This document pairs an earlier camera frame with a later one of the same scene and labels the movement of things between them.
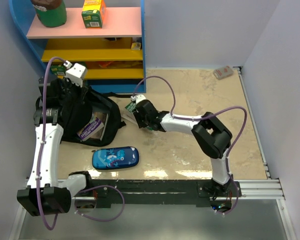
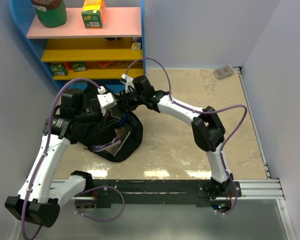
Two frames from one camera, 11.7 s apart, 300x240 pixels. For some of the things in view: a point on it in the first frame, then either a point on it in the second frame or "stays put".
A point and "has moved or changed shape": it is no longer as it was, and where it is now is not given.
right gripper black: [138, 116] to [124, 101]
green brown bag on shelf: [51, 13] stays put
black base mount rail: [104, 192] stays put
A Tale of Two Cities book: [102, 117] to [122, 133]
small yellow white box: [136, 46] stays put
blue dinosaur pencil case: [115, 157] to [122, 121]
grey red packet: [223, 72] stays put
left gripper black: [82, 91] to [106, 120]
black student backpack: [75, 103] has moved or changed shape
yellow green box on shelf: [93, 13] stays put
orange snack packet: [104, 64] stays put
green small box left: [58, 70] stays put
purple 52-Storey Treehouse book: [89, 129] to [115, 141]
